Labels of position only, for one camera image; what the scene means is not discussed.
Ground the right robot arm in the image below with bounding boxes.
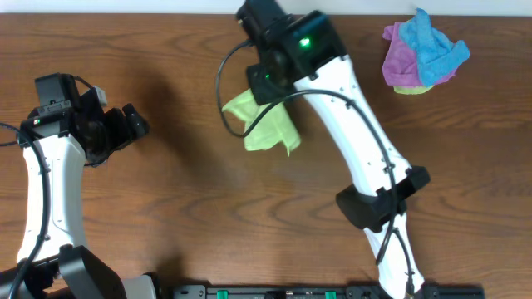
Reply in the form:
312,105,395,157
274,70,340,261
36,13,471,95
236,0,430,298

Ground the purple cloth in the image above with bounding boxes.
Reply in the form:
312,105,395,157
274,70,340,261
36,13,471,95
382,22,455,87

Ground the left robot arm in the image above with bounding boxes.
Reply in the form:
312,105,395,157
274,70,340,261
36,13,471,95
1,73,162,299

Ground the light green cloth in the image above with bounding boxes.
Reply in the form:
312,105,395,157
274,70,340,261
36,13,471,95
222,89,301,156

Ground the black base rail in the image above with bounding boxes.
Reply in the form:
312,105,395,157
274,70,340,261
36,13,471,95
165,285,486,299

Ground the blue cloth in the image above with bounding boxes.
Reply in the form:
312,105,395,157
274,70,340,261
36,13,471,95
398,8,470,86

